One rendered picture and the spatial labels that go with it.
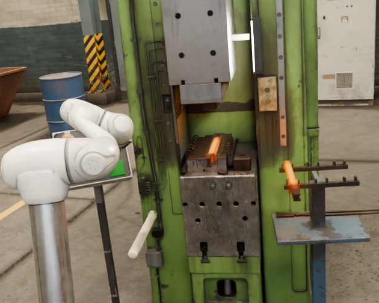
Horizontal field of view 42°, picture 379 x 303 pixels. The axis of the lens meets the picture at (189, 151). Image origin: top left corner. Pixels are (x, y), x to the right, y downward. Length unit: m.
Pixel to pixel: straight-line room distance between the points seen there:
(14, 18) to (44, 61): 0.98
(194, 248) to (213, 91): 0.83
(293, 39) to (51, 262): 1.58
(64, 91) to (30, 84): 3.73
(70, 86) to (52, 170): 5.43
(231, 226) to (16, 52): 8.46
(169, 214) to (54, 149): 1.46
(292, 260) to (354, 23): 5.12
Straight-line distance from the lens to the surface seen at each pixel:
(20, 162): 1.45
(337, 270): 3.43
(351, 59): 7.58
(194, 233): 2.59
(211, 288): 2.81
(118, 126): 1.91
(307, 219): 2.45
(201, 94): 2.40
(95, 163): 1.37
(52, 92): 6.85
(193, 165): 2.51
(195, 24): 2.36
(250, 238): 2.58
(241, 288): 2.79
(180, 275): 2.97
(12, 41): 10.56
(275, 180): 2.66
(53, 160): 1.42
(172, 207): 2.78
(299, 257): 2.86
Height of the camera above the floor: 1.77
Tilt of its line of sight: 17 degrees down
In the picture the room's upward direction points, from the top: 5 degrees counter-clockwise
